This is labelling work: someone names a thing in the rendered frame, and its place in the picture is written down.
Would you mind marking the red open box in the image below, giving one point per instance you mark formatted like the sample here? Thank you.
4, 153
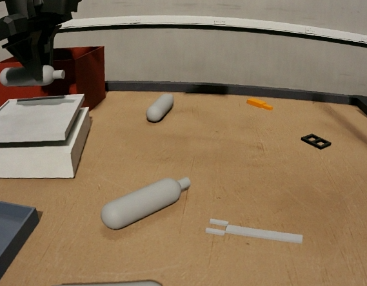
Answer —
84, 74

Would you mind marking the white digital weighing scale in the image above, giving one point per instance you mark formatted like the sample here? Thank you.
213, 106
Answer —
29, 149

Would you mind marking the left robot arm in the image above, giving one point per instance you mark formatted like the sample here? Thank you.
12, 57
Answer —
53, 6

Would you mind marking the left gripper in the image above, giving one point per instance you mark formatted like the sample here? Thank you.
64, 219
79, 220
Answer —
30, 41

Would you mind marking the black rectangular double-loop buckle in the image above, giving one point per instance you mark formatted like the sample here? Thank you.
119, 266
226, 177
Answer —
314, 142

